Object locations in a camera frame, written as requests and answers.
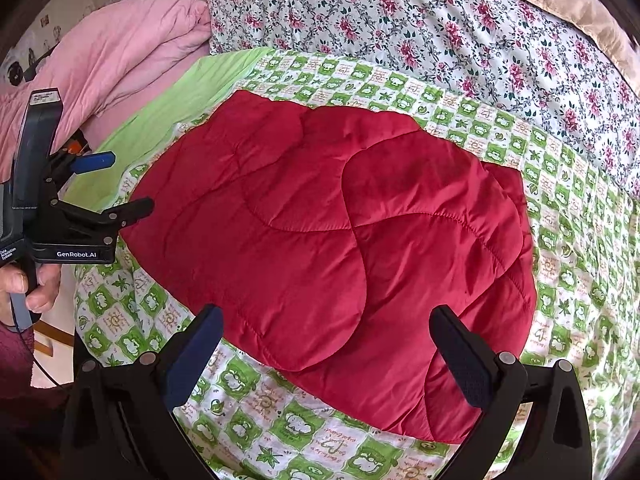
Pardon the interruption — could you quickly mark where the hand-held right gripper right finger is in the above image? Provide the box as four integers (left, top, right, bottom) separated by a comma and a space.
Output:
429, 305, 593, 480

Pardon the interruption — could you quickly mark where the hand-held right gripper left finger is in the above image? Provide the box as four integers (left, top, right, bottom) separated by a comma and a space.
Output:
60, 304, 224, 480

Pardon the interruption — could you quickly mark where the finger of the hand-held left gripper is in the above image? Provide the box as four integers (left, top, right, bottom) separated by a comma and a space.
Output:
60, 197, 155, 237
52, 151, 117, 183

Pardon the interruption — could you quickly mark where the red quilted blanket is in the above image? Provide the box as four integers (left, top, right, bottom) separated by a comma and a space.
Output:
120, 90, 538, 446

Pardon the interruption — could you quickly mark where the person's left forearm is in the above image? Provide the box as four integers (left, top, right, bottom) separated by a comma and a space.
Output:
0, 321, 38, 396

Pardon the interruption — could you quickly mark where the person's left hand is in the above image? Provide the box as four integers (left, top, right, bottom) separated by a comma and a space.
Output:
0, 260, 63, 328

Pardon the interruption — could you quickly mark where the plain light green cloth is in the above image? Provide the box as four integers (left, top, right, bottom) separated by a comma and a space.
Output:
65, 49, 273, 211

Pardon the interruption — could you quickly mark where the green patterned bed sheet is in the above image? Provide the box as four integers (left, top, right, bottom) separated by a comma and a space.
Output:
74, 47, 640, 480

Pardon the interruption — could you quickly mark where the pink quilt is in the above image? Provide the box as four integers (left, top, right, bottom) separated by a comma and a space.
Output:
0, 0, 213, 166

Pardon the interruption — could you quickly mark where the wooden furniture piece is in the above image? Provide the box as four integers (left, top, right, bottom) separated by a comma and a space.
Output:
31, 319, 76, 357

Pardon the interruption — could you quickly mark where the floral print quilt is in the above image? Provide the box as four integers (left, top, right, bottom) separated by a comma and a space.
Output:
205, 0, 640, 196

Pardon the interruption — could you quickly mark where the black cable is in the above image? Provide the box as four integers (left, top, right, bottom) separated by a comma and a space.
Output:
7, 295, 71, 390

